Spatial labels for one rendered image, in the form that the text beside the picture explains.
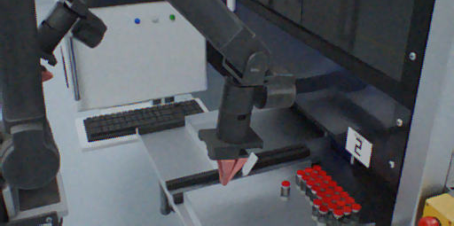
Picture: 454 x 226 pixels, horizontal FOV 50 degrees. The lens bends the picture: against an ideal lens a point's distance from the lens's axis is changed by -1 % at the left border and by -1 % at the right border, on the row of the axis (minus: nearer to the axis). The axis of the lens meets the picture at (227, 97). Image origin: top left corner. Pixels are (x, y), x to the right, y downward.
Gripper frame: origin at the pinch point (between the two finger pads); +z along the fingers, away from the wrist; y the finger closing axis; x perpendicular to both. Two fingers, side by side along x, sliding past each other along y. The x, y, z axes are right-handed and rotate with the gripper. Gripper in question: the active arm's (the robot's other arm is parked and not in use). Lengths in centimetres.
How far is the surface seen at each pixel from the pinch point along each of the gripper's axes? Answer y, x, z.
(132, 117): 2, 76, 25
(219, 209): 8.0, 15.1, 18.8
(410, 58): 33.0, -2.9, -24.6
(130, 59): 4, 90, 10
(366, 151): 36.3, 4.4, -0.2
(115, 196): 15, 145, 106
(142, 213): 24, 127, 105
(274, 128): 36, 43, 14
